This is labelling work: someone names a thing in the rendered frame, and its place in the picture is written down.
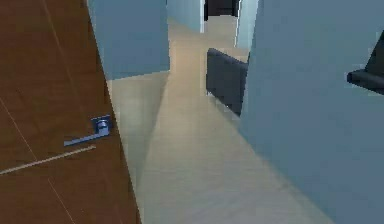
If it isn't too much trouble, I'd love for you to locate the brown wooden room door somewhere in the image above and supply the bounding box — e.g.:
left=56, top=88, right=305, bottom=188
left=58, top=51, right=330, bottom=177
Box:
left=0, top=0, right=143, bottom=224

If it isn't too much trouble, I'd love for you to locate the dark grey sofa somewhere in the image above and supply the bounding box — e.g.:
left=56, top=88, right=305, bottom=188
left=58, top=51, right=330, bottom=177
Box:
left=205, top=47, right=250, bottom=117

